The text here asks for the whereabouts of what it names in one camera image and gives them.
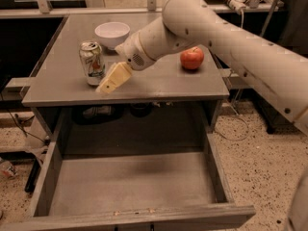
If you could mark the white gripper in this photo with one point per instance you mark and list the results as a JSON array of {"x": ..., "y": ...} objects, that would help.
[{"x": 134, "y": 51}]

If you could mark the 7up soda can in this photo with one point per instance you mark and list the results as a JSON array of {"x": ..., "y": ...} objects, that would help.
[{"x": 90, "y": 53}]

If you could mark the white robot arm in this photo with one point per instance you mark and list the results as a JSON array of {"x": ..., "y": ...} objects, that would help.
[{"x": 279, "y": 75}]

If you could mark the open grey top drawer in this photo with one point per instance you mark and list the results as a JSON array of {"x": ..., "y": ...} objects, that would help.
[{"x": 157, "y": 173}]

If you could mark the white ceramic bowl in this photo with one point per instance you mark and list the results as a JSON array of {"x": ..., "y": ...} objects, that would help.
[{"x": 112, "y": 34}]

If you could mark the grey cabinet counter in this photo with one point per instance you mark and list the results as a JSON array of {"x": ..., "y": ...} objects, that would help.
[{"x": 61, "y": 80}]

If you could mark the red apple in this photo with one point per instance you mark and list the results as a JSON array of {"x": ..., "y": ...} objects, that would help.
[{"x": 191, "y": 59}]

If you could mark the plastic bottle on floor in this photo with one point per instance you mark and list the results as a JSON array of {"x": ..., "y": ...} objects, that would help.
[{"x": 7, "y": 168}]

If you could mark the metal diagonal rod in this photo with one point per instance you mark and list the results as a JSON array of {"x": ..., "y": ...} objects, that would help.
[{"x": 273, "y": 5}]

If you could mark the grey side bracket block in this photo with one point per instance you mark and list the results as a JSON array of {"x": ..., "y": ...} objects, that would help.
[{"x": 232, "y": 80}]

